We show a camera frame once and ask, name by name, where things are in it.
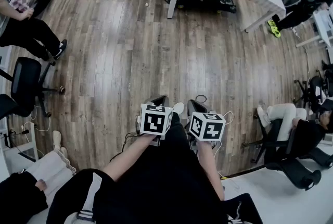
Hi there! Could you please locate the white desk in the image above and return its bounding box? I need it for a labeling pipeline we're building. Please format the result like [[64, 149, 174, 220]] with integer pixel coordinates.
[[296, 8, 333, 49]]

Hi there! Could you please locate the person's right forearm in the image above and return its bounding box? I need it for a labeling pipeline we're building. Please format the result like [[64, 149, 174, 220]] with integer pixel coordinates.
[[196, 141, 226, 202]]

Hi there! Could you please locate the black office chair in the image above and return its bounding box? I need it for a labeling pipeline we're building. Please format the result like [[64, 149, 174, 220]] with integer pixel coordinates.
[[241, 118, 333, 191], [0, 56, 66, 119]]

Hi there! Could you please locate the grey backpack strap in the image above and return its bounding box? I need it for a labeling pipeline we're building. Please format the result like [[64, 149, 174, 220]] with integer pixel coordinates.
[[76, 172, 103, 221]]

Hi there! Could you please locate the person's white shoe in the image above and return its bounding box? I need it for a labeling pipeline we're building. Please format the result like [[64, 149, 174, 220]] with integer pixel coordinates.
[[172, 102, 185, 116]]

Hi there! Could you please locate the person's black clothing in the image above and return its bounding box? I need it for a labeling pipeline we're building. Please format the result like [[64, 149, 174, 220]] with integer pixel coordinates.
[[46, 110, 263, 224]]

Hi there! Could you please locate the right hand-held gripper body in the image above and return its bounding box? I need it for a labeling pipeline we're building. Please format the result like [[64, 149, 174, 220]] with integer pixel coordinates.
[[185, 112, 227, 151]]

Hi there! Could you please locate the person's left forearm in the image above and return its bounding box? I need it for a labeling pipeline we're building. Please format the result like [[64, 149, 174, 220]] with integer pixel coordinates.
[[103, 134, 162, 182]]

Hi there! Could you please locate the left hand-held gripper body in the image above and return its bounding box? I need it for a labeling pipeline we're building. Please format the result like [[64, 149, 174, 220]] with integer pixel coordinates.
[[135, 103, 174, 147]]

